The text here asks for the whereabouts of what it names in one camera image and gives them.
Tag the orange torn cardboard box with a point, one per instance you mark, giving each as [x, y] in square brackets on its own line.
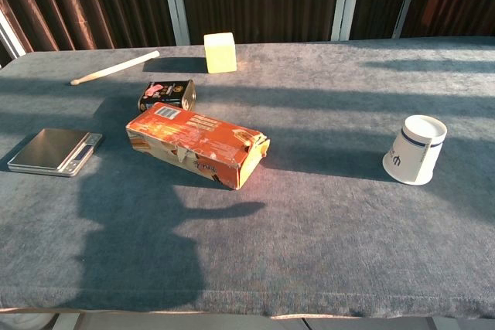
[201, 140]

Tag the wooden drumstick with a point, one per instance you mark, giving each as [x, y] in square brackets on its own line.
[116, 68]

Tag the black luncheon meat tin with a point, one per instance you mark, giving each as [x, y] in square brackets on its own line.
[166, 95]

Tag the silver digital pocket scale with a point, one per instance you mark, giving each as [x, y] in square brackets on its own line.
[52, 151]

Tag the white paper cup blue print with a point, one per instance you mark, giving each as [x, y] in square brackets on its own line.
[415, 152]

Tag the dark brown curtain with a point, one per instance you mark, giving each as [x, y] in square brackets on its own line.
[96, 1]

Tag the pale yellow foam cube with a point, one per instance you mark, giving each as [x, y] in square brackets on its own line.
[220, 53]

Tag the grey blue table cloth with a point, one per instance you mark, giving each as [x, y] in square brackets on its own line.
[270, 229]

